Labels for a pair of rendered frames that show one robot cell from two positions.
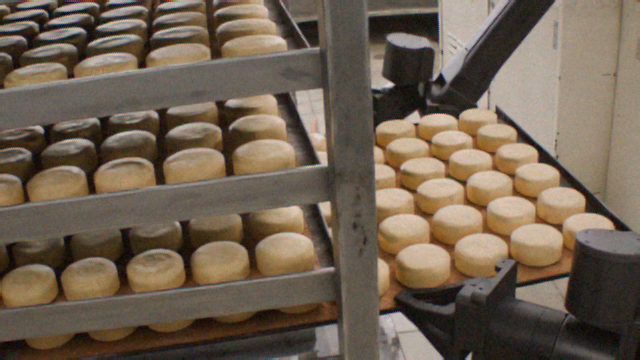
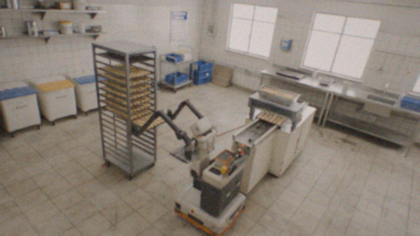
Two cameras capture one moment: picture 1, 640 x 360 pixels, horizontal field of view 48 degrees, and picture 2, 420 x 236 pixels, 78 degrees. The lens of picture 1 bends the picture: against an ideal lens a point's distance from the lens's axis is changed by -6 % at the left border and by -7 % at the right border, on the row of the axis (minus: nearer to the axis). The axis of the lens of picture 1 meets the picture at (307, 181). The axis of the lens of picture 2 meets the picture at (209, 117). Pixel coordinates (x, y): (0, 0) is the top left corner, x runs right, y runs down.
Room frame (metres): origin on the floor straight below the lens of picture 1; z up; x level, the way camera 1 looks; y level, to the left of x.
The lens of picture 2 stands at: (-1.11, -2.61, 2.49)
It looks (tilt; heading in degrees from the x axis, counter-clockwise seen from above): 25 degrees down; 39
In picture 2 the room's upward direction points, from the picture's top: 6 degrees clockwise
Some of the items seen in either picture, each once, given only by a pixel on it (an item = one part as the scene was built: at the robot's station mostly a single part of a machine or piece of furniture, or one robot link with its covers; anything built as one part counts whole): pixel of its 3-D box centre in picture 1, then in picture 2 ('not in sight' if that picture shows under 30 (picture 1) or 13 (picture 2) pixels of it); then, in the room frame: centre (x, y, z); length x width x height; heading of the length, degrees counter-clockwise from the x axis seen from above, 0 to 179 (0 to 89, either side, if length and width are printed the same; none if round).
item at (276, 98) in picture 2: not in sight; (277, 96); (2.26, -1.11, 1.25); 0.56 x 0.29 x 0.14; 95
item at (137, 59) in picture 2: not in sight; (125, 56); (0.70, 0.31, 1.68); 0.60 x 0.40 x 0.02; 97
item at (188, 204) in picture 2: not in sight; (210, 203); (0.87, -1.17, 0.16); 0.67 x 0.64 x 0.25; 97
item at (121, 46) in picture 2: not in sight; (127, 111); (0.70, 0.30, 0.93); 0.64 x 0.51 x 1.78; 97
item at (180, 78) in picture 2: not in sight; (176, 78); (3.69, 2.58, 0.29); 0.56 x 0.38 x 0.20; 11
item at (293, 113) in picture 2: not in sight; (273, 111); (2.26, -1.11, 1.01); 0.72 x 0.33 x 0.34; 95
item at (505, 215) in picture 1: (510, 215); not in sight; (0.66, -0.20, 0.93); 0.05 x 0.05 x 0.02
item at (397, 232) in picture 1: (403, 234); not in sight; (0.65, -0.09, 0.93); 0.05 x 0.05 x 0.02
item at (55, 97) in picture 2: not in sight; (55, 99); (0.54, 2.54, 0.38); 0.64 x 0.54 x 0.77; 94
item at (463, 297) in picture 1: (444, 302); not in sight; (0.53, -0.11, 0.93); 0.09 x 0.07 x 0.07; 52
